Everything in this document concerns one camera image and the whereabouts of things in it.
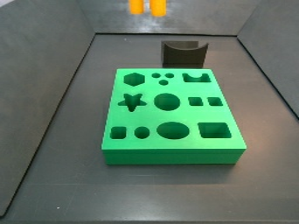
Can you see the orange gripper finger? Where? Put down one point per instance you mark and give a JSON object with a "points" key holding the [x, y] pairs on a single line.
{"points": [[158, 7], [137, 6]]}

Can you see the dark grey arch-shaped piece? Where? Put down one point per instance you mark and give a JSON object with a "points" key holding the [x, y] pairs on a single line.
{"points": [[183, 54]]}

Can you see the green shape sorter block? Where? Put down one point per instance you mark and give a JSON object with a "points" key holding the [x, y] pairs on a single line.
{"points": [[169, 118]]}

